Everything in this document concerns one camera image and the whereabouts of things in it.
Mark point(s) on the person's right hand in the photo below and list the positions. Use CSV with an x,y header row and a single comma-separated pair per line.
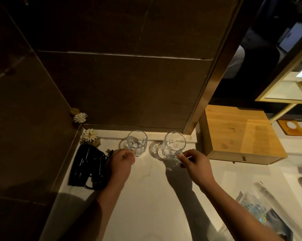
x,y
200,168

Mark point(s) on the person's left hand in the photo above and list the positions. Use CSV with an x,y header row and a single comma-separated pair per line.
x,y
119,165

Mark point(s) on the person's right fingers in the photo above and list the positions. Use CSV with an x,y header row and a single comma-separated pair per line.
x,y
188,157

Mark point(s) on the person's left fingers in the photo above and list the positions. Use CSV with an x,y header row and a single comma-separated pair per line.
x,y
128,155

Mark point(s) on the clear straight glass mug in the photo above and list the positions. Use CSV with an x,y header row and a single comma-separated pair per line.
x,y
138,143

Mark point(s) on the clear rounded glass mug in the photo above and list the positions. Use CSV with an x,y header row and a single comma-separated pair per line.
x,y
173,146

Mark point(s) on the person's right forearm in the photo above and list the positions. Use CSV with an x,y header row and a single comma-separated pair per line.
x,y
231,213

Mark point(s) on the person's left forearm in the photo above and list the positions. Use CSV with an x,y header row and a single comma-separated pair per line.
x,y
100,210

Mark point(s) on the round clear glass coaster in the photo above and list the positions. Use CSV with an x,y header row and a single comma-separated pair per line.
x,y
122,145

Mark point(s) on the white flower reed diffuser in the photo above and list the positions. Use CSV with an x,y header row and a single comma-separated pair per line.
x,y
90,136

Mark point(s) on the wooden drawer box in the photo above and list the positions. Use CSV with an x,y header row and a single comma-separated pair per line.
x,y
241,134

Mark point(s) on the clear plastic toiletry packets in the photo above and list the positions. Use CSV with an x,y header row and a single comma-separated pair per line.
x,y
266,213

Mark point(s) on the wooden tray with white dish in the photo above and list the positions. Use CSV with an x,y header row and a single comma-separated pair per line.
x,y
291,127

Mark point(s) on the metal framed wall mirror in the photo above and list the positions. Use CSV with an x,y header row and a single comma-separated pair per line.
x,y
216,67

